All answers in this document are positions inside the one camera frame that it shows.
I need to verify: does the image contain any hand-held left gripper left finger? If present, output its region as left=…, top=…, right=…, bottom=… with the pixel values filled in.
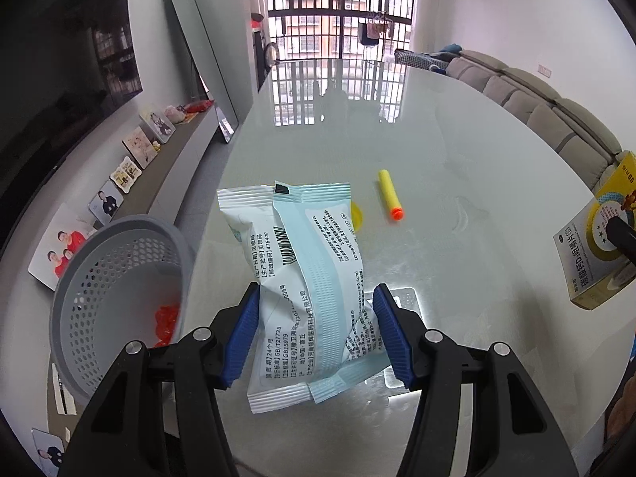
left=58, top=283, right=262, bottom=477

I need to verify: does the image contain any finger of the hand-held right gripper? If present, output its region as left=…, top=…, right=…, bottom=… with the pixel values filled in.
left=610, top=215, right=636, bottom=260

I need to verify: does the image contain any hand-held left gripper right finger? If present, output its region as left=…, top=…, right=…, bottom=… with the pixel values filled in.
left=372, top=283, right=564, bottom=477

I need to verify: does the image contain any yellow cardboard medicine box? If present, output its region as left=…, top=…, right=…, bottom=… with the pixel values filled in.
left=553, top=150, right=636, bottom=312

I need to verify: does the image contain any red plastic bag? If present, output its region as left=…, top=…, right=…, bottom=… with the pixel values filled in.
left=153, top=304, right=182, bottom=349

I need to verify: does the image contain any light blue packet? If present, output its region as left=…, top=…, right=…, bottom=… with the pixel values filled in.
left=272, top=181, right=394, bottom=405

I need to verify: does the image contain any grey perforated plastic wastebasket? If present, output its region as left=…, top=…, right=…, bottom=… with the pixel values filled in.
left=50, top=215, right=197, bottom=404

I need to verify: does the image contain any yellow foam dart orange tip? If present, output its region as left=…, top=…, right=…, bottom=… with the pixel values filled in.
left=378, top=169, right=407, bottom=222

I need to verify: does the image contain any grey sectional sofa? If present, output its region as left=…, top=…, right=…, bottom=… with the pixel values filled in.
left=444, top=50, right=624, bottom=193

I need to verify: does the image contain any photo of dark-clothed figure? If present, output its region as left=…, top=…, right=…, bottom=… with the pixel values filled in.
left=88, top=189, right=124, bottom=226

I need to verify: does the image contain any ornate white-framed photo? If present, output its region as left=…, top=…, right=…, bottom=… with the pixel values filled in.
left=109, top=155, right=143, bottom=194

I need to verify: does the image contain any large red-shirted family photo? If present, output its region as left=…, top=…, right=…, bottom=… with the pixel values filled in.
left=28, top=202, right=98, bottom=292

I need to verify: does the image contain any pale pink photo print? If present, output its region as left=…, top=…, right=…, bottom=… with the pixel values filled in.
left=122, top=126, right=159, bottom=170

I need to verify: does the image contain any small portrait photo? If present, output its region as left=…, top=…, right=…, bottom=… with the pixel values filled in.
left=31, top=427, right=68, bottom=477

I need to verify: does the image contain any photo of couple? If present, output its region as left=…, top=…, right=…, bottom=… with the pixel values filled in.
left=139, top=109, right=176, bottom=141

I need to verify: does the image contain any checkered blanket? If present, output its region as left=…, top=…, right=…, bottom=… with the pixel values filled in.
left=394, top=48, right=446, bottom=73

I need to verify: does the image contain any tall black-framed standing mirror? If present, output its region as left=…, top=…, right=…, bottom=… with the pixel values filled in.
left=165, top=0, right=240, bottom=144

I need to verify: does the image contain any dark garment on low hanger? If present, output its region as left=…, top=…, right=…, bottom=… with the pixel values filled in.
left=358, top=12, right=394, bottom=47

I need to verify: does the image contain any black window grille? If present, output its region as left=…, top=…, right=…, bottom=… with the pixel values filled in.
left=266, top=0, right=413, bottom=63

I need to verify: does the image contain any black flat television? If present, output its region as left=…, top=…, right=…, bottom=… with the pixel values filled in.
left=0, top=0, right=145, bottom=254

